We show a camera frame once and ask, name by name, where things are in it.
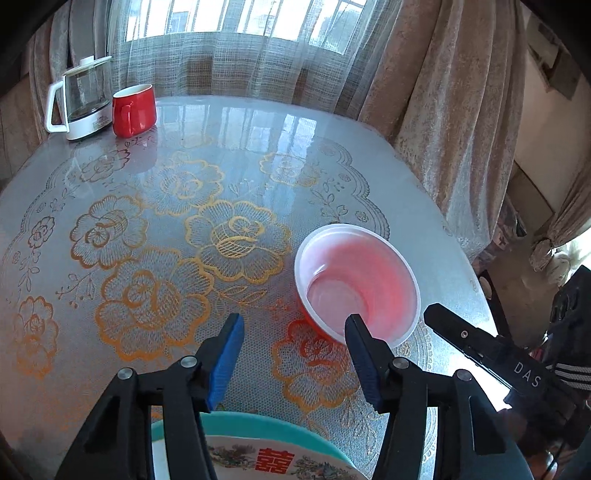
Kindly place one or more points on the lace tablecloth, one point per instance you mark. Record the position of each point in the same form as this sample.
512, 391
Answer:
161, 230

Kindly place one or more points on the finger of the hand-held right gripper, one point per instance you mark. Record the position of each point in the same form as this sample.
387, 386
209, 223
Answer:
466, 334

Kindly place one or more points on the sheer white curtain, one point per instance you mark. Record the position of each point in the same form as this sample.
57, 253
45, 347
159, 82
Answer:
240, 64

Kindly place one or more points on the white electric kettle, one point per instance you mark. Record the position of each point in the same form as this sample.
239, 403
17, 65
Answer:
78, 101

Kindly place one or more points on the window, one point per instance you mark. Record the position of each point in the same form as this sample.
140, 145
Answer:
240, 18

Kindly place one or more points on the red bowl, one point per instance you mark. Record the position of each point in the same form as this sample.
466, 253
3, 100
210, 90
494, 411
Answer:
360, 277

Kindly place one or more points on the wall electrical box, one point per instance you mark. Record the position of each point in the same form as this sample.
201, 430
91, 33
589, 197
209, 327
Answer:
554, 50

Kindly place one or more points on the teal plate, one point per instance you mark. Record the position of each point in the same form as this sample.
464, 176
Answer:
277, 427

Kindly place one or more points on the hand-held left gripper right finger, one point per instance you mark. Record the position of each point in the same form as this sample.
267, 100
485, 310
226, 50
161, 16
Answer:
367, 369

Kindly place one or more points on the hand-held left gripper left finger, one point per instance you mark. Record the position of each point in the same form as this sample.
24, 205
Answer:
226, 364

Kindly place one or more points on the large floral white plate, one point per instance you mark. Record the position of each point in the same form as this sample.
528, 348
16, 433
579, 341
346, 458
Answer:
277, 461

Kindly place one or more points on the black metal frame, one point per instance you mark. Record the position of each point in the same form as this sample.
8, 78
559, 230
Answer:
496, 304

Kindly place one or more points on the red mug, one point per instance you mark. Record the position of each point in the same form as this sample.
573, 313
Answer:
131, 113

